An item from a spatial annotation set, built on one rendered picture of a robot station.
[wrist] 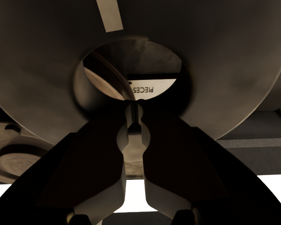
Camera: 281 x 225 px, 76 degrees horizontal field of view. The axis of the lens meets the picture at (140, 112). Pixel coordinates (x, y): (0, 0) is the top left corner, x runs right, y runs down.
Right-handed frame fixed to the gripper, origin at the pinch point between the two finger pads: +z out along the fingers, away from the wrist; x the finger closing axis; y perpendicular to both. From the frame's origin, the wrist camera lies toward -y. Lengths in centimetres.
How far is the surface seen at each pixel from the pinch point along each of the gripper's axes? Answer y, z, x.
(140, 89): 15.8, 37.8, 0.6
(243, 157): 564, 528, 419
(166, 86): 15.0, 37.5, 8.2
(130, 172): 71, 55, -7
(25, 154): 18.0, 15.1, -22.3
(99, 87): 7.8, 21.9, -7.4
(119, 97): 10.4, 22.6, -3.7
